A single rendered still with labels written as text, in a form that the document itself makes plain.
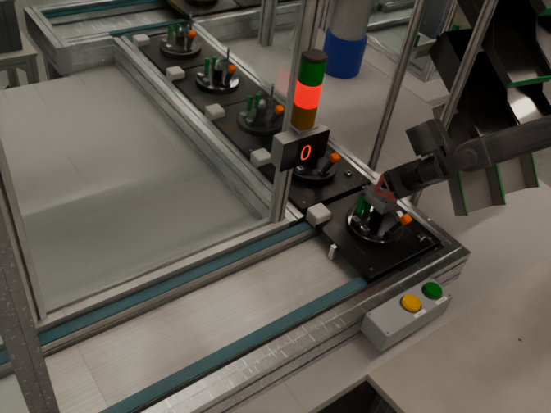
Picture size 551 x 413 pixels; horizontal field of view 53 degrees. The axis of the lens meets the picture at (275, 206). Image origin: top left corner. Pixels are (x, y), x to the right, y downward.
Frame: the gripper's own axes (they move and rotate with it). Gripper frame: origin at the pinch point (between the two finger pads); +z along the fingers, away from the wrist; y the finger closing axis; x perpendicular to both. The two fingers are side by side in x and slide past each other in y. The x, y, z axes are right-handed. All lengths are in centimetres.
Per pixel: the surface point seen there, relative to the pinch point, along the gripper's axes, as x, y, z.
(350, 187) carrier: -2.7, -5.3, 18.8
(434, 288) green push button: 25.1, 1.2, -4.1
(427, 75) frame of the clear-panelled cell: -31, -86, 52
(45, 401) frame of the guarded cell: 6, 82, -27
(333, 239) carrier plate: 7.1, 11.4, 10.7
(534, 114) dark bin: -2.5, -44.4, -11.6
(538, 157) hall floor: 27, -227, 121
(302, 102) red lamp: -22.1, 20.7, -11.0
